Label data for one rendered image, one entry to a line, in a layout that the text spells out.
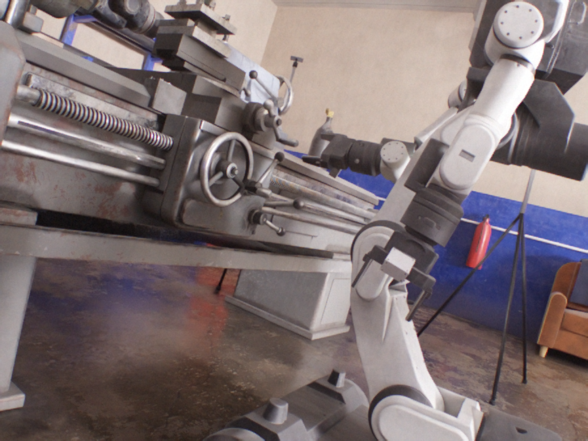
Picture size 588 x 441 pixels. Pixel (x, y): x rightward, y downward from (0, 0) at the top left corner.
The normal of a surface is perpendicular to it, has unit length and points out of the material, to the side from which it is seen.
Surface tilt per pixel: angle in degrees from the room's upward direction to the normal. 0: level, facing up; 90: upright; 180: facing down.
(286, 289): 90
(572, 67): 116
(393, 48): 90
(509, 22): 91
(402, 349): 90
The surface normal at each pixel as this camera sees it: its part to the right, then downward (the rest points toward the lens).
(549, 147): -0.55, 0.25
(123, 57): 0.82, 0.24
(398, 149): -0.39, -0.45
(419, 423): -0.47, -0.12
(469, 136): -0.27, -0.06
